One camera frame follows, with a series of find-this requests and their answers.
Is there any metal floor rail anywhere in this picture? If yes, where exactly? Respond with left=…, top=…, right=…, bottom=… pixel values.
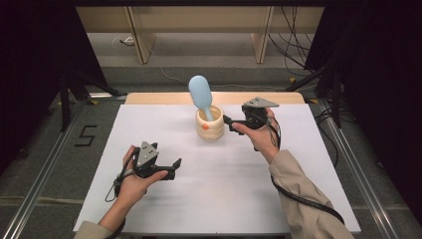
left=317, top=99, right=399, bottom=239
left=0, top=99, right=91, bottom=239

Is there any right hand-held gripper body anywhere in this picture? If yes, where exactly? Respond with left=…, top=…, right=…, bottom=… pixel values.
left=232, top=96, right=281, bottom=131

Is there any person's left hand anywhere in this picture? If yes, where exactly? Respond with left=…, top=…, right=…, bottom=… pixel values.
left=113, top=144, right=169, bottom=213

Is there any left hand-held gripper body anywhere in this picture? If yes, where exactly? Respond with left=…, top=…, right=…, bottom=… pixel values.
left=133, top=140, right=176, bottom=181

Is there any person's right hand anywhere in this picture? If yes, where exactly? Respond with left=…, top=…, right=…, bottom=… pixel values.
left=231, top=108, right=283, bottom=164

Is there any bundle of black cables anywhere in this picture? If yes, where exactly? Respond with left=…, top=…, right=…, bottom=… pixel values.
left=268, top=5, right=317, bottom=78

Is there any light blue rice paddle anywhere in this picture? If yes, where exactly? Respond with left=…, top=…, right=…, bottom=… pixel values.
left=188, top=75, right=215, bottom=122

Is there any cream ribbed cup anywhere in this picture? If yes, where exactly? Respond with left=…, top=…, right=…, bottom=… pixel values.
left=194, top=105, right=226, bottom=141

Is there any white board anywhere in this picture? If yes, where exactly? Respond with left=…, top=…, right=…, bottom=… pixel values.
left=73, top=104, right=362, bottom=235

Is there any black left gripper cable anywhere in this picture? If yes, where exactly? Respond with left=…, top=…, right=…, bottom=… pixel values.
left=105, top=147, right=141, bottom=239

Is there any floor outlet with plug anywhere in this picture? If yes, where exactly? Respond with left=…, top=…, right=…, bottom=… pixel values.
left=112, top=35, right=135, bottom=48

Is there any light wooden table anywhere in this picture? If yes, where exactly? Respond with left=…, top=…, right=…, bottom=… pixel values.
left=124, top=92, right=307, bottom=106

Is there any black floor cable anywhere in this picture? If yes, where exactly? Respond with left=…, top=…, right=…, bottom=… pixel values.
left=315, top=106, right=340, bottom=167

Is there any black metal stand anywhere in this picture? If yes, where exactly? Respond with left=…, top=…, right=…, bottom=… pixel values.
left=59, top=69, right=128, bottom=132
left=285, top=64, right=342, bottom=129

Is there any black curtain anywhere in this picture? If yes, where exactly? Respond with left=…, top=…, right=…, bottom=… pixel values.
left=303, top=0, right=422, bottom=227
left=0, top=0, right=108, bottom=173

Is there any wooden shelf unit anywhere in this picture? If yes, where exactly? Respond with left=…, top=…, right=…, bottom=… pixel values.
left=75, top=5, right=325, bottom=65

